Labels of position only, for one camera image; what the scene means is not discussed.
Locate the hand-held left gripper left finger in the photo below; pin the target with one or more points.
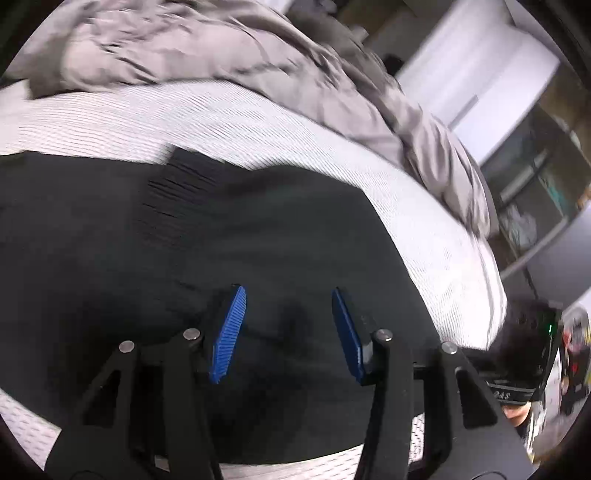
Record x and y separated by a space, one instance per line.
228 333

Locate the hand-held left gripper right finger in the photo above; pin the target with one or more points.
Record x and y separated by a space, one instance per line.
346 333

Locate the black pants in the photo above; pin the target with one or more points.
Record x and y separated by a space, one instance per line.
138 258

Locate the person's right hand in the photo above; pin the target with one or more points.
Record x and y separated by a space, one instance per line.
517 414

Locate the colourful clutter pile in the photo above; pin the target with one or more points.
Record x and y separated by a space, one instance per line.
575 360

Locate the grey shelf unit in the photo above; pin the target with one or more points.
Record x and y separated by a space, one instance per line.
535 194

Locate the white patterned mattress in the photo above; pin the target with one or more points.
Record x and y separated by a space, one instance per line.
286 134

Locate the white wardrobe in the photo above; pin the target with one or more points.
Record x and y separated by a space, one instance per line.
480 69

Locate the grey duvet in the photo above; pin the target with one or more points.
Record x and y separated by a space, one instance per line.
194 41

